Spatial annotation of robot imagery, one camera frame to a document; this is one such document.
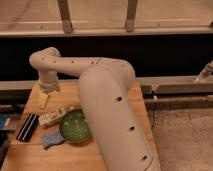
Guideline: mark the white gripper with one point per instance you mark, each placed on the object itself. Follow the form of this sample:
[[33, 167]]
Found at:
[[47, 88]]

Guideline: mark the white plastic bottle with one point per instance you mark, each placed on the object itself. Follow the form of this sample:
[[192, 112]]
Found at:
[[53, 117]]

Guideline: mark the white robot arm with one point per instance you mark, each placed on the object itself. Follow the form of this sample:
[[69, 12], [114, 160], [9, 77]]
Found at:
[[102, 88]]

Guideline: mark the green ceramic bowl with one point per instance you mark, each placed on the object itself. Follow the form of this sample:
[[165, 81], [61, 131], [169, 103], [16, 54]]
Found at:
[[74, 128]]

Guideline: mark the black striped box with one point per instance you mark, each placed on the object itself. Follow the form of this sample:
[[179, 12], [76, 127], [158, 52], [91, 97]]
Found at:
[[28, 128]]

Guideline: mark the left window frame post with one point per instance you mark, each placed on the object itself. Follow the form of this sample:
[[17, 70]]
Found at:
[[65, 16]]

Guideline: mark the window frame post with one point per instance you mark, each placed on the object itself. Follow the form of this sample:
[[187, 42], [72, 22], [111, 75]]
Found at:
[[131, 14], [65, 16]]

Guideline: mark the right window frame post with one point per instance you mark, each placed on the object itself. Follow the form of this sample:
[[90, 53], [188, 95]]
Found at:
[[131, 14]]

